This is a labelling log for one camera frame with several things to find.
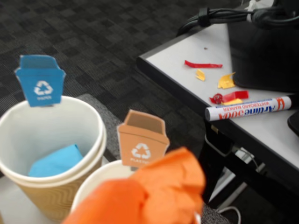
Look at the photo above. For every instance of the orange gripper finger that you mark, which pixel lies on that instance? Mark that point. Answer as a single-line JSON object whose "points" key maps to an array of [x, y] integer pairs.
{"points": [[109, 205]]}

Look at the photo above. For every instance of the blue paper ball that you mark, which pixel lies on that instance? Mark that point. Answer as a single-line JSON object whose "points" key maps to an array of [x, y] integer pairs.
{"points": [[56, 163]]}

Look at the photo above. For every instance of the orange paper ball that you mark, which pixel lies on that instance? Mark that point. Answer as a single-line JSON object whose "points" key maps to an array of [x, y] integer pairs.
{"points": [[175, 184]]}

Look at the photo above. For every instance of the paper cup with orange tag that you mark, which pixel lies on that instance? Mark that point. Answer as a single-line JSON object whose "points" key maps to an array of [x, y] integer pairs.
{"points": [[100, 177]]}

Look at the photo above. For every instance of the orange recycling bin tag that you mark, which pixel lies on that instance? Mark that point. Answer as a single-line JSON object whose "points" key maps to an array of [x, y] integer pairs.
{"points": [[142, 142]]}

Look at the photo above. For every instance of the paper cup with blue tag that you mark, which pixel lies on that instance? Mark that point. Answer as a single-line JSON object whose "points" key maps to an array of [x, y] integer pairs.
{"points": [[51, 140]]}

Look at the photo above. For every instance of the blue recycling bin tag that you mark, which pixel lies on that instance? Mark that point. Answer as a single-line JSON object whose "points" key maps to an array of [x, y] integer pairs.
{"points": [[39, 81]]}

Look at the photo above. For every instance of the red crumpled scrap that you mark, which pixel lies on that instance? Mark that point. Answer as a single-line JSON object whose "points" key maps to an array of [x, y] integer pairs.
{"points": [[216, 98]]}

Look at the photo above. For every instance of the red yellow wrapper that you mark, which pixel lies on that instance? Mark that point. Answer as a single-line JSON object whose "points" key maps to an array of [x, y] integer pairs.
{"points": [[236, 95]]}

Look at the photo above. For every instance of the white marker pen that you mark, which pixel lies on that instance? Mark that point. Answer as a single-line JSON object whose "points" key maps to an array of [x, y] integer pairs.
{"points": [[247, 108]]}

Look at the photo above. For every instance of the large yellow paper scrap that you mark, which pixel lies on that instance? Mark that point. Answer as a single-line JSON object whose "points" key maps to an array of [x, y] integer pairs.
{"points": [[225, 81]]}

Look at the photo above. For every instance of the black monitor stand base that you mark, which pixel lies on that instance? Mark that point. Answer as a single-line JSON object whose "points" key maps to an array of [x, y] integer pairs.
{"points": [[264, 53]]}

